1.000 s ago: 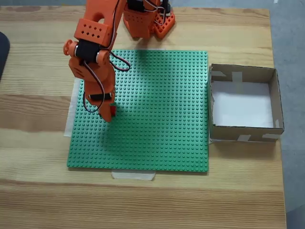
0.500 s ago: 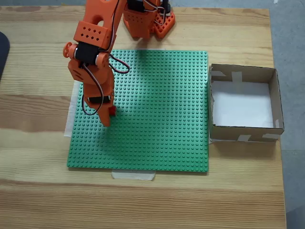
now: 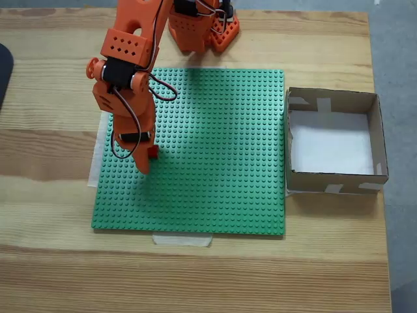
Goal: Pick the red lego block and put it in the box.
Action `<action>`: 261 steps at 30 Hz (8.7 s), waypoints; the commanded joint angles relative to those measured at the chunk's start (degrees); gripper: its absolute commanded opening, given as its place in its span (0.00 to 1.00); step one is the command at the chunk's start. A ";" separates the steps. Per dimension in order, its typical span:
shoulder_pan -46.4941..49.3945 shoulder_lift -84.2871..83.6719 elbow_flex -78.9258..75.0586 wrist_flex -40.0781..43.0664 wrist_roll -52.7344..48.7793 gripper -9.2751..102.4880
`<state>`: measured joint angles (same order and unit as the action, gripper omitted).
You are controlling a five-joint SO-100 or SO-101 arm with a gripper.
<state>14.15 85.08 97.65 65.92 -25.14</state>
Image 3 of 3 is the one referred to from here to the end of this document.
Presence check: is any green lego baseplate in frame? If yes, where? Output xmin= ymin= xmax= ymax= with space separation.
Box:
xmin=91 ymin=67 xmax=286 ymax=236

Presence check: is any open cardboard box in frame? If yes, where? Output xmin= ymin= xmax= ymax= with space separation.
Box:
xmin=285 ymin=87 xmax=390 ymax=196

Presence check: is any wide masking tape strip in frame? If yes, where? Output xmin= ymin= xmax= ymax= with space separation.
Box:
xmin=87 ymin=109 xmax=113 ymax=188

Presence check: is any black rounded flat object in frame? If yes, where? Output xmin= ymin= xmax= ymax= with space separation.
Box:
xmin=0 ymin=42 xmax=16 ymax=110

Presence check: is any white paper sheet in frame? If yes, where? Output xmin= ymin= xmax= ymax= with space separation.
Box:
xmin=288 ymin=110 xmax=375 ymax=175

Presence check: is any gripper motor cable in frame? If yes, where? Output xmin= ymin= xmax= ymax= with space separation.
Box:
xmin=109 ymin=86 xmax=143 ymax=160

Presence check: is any wrist motor cable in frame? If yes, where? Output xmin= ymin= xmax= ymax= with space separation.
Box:
xmin=148 ymin=73 xmax=179 ymax=102

